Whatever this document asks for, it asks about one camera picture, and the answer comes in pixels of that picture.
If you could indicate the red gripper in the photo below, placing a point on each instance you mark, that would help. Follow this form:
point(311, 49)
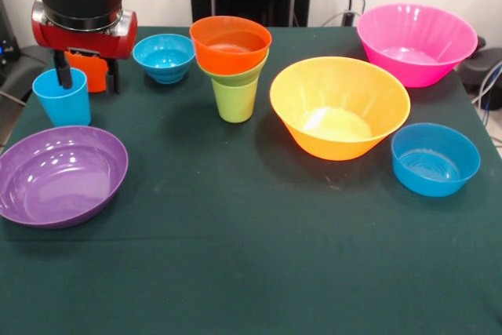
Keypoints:
point(82, 42)

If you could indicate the blue round bowl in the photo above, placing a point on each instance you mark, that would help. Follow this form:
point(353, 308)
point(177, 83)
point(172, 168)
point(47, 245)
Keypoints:
point(435, 170)

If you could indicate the black power adapter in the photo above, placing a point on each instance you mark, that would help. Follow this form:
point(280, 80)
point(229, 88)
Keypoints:
point(348, 18)

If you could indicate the green stepped bowl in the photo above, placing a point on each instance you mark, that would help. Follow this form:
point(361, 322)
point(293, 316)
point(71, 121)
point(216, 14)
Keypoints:
point(235, 76)

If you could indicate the black computer case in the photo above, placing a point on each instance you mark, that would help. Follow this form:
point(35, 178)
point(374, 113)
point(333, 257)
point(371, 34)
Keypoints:
point(8, 44)

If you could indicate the green plastic cup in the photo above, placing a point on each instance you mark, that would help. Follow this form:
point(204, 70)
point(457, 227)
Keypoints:
point(235, 103)

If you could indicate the black equipment base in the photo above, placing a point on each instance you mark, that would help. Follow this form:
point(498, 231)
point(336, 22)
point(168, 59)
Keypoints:
point(484, 66)

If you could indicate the orange plastic cup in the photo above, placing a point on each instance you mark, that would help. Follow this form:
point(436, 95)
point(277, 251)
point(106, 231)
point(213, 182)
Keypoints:
point(94, 74)

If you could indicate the large purple bowl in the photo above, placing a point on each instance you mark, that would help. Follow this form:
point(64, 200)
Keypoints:
point(59, 178)

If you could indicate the large yellow-orange bowl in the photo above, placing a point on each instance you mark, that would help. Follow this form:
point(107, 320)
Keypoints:
point(337, 95)

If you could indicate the orange round bowl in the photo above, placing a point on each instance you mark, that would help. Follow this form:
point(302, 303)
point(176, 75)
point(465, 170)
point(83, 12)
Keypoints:
point(219, 60)

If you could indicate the large pink bowl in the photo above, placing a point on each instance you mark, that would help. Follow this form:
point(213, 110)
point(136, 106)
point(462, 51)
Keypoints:
point(415, 37)

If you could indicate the light blue stepped bowl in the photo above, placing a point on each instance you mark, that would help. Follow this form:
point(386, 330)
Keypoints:
point(164, 56)

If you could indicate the blue plastic cup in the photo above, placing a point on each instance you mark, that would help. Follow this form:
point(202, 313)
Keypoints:
point(64, 105)

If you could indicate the dark green tablecloth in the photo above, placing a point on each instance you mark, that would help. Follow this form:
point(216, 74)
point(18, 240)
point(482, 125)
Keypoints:
point(274, 272)

